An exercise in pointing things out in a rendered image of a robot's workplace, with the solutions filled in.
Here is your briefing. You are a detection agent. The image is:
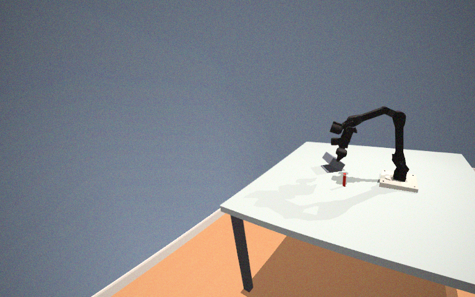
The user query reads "grey sloped panel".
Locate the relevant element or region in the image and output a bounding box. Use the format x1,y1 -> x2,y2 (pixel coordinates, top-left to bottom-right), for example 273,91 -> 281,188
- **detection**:
321,152 -> 345,173

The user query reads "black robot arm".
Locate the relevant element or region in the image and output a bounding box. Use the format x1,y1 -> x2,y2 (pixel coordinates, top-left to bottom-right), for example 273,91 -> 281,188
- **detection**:
330,106 -> 409,182

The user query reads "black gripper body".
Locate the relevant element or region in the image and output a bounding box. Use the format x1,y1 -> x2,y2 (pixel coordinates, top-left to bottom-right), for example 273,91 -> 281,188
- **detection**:
336,136 -> 351,157

